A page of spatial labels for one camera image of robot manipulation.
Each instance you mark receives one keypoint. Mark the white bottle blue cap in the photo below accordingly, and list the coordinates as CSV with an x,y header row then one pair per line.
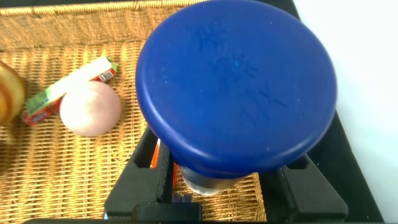
x,y
236,87

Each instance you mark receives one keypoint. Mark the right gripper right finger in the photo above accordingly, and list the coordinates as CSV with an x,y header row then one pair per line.
x,y
304,193

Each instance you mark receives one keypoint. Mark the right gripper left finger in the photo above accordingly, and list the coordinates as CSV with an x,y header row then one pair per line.
x,y
140,183

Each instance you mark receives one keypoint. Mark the pale pink egg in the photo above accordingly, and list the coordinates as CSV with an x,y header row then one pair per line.
x,y
90,109

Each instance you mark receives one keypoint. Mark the golden bread bun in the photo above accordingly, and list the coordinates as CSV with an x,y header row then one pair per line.
x,y
11,93

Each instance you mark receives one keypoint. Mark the orange sausage stick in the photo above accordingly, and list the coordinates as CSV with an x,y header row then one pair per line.
x,y
155,155

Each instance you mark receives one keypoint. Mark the black table cloth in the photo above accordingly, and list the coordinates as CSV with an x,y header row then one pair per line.
x,y
345,149

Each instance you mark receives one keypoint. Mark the green red snack pack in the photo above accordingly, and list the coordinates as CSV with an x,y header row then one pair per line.
x,y
40,104

